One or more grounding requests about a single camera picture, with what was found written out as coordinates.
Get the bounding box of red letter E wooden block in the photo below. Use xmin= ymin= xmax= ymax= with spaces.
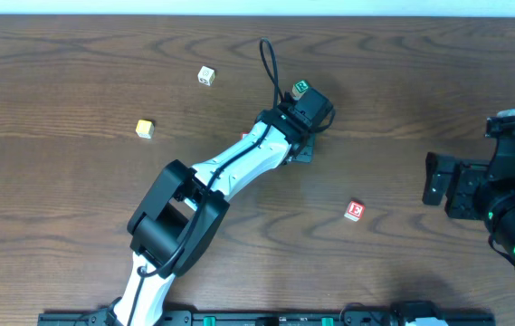
xmin=344 ymin=201 xmax=365 ymax=222

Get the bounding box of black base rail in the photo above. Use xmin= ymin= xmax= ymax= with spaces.
xmin=37 ymin=301 xmax=496 ymax=326

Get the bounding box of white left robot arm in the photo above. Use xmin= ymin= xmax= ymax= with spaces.
xmin=106 ymin=88 xmax=336 ymax=325

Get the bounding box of green letter R wooden block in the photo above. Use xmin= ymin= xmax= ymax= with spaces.
xmin=291 ymin=80 xmax=310 ymax=101

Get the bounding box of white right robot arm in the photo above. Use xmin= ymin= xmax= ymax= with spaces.
xmin=422 ymin=109 xmax=515 ymax=269

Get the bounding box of yellow topped wooden block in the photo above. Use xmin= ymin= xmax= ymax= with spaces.
xmin=136 ymin=120 xmax=155 ymax=139

